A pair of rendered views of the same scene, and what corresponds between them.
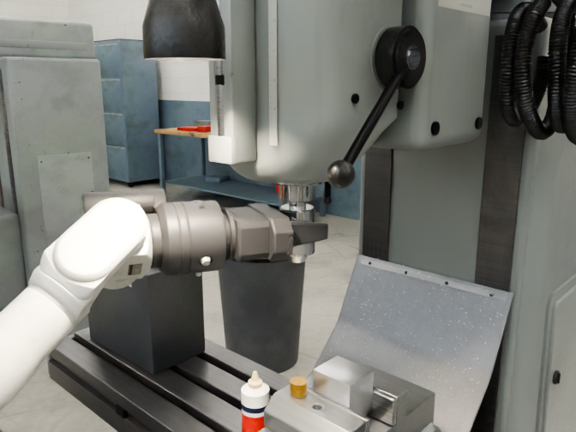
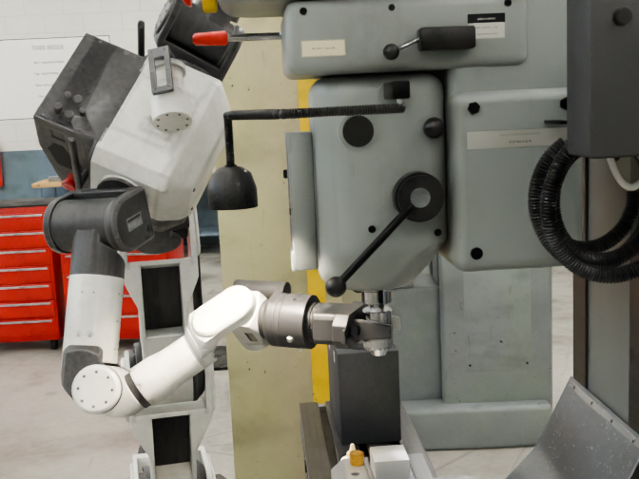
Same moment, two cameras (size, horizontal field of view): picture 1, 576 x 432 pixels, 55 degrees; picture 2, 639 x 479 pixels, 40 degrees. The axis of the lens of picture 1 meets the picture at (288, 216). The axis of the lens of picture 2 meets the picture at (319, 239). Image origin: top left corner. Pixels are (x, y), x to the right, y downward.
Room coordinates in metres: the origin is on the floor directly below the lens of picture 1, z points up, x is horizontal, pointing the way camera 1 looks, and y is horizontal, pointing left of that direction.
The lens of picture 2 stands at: (-0.33, -0.88, 1.59)
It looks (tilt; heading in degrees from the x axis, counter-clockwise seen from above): 9 degrees down; 44
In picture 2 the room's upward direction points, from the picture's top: 3 degrees counter-clockwise
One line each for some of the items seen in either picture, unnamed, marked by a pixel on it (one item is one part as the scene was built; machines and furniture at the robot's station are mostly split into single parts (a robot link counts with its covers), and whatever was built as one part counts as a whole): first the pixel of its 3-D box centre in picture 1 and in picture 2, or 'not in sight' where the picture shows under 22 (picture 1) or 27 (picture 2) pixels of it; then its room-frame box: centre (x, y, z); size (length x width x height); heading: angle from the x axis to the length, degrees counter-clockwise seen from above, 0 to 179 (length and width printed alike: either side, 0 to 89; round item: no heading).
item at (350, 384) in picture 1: (342, 390); (389, 471); (0.65, -0.07, 1.03); 0.06 x 0.05 x 0.06; 47
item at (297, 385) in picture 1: (298, 387); (357, 458); (0.64, -0.01, 1.04); 0.02 x 0.02 x 0.02
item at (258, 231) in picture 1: (231, 235); (323, 324); (0.67, 0.07, 1.24); 0.13 x 0.12 x 0.10; 22
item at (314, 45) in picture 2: not in sight; (395, 39); (0.73, -0.04, 1.68); 0.34 x 0.24 x 0.10; 137
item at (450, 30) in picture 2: not in sight; (427, 43); (0.66, -0.16, 1.66); 0.12 x 0.04 x 0.04; 137
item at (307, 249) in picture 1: (297, 233); (377, 331); (0.70, -0.01, 1.23); 0.05 x 0.05 x 0.05
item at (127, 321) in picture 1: (142, 297); (361, 377); (0.99, 0.28, 1.02); 0.22 x 0.12 x 0.20; 48
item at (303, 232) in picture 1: (306, 233); (371, 331); (0.67, -0.02, 1.24); 0.06 x 0.02 x 0.03; 112
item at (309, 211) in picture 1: (297, 210); (377, 312); (0.70, -0.01, 1.26); 0.05 x 0.05 x 0.01
